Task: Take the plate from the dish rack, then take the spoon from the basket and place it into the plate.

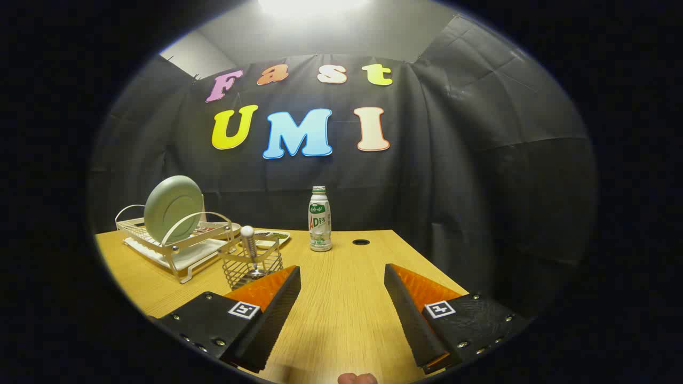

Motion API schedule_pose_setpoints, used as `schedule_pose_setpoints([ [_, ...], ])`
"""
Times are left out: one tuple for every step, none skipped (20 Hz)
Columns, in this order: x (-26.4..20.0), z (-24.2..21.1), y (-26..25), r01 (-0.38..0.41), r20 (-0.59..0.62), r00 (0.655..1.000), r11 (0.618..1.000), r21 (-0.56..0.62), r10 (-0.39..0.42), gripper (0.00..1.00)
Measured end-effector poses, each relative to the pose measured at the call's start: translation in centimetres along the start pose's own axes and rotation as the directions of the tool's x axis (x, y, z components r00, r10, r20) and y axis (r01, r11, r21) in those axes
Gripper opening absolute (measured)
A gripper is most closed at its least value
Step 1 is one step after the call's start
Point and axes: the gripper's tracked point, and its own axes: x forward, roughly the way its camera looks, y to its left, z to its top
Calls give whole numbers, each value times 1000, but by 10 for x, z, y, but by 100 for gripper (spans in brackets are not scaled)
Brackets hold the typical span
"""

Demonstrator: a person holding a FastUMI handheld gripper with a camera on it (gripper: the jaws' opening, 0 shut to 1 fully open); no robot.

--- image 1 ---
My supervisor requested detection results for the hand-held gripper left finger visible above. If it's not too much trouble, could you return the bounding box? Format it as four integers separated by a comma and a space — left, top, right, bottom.
151, 265, 301, 374

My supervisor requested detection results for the pale green plate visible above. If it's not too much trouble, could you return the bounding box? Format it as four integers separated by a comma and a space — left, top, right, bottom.
144, 175, 205, 246

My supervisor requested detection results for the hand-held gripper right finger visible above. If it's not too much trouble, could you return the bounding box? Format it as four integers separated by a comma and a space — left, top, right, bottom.
384, 263, 531, 375

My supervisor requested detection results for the white drip tray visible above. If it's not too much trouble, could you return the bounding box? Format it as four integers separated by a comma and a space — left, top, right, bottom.
124, 237, 230, 274

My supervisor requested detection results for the metal wire basket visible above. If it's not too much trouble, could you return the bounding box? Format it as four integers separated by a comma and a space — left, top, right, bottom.
218, 235, 284, 290

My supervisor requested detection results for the cream divided tray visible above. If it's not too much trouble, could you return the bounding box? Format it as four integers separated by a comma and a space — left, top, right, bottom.
253, 230, 292, 250

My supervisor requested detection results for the metal spoon with white handle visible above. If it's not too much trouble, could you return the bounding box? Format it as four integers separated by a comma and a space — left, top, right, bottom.
240, 226, 267, 279

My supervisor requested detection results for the white and green drink bottle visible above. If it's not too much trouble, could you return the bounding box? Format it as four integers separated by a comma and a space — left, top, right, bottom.
308, 186, 332, 252

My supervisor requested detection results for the black backdrop cloth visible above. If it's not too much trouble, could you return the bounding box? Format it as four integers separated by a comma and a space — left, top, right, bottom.
88, 13, 598, 321

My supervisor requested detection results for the white wire dish rack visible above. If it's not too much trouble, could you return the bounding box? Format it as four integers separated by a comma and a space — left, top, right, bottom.
115, 204, 242, 284

